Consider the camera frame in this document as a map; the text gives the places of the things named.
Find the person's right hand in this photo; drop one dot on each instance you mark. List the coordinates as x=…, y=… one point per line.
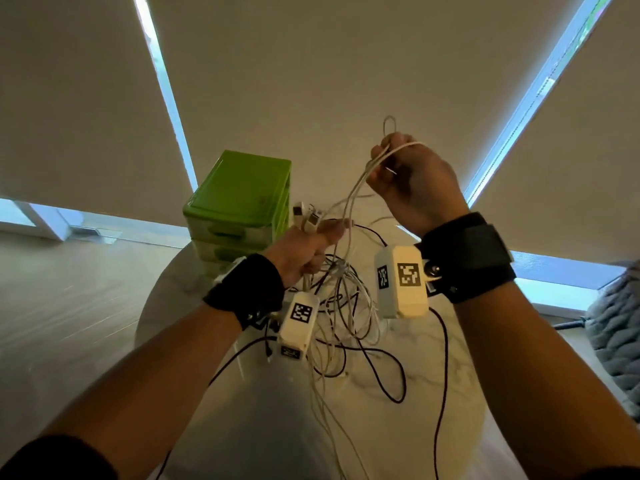
x=420, y=187

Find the person's left hand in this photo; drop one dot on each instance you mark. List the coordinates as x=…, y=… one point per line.
x=300, y=249

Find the person's right thumb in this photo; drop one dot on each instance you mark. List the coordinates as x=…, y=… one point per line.
x=376, y=178

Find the person's left thumb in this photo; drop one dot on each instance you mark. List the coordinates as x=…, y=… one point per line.
x=336, y=228

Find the person's right forearm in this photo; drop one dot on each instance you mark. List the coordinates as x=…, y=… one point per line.
x=535, y=389

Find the person's left forearm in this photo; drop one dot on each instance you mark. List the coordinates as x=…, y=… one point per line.
x=150, y=384

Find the green plastic drawer organiser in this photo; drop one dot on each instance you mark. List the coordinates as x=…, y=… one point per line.
x=240, y=194

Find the beige roller blind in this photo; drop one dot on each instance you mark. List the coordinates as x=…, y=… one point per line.
x=580, y=159
x=85, y=104
x=350, y=79

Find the grey chunky knit blanket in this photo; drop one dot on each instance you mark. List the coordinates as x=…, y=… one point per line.
x=617, y=339

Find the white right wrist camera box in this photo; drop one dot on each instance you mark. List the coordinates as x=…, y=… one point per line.
x=402, y=282

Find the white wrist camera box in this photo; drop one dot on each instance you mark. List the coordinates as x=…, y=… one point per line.
x=299, y=322
x=402, y=282

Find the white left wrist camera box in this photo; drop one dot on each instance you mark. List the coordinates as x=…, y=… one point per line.
x=299, y=322

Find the white window frame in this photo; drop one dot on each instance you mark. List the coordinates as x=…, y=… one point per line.
x=35, y=219

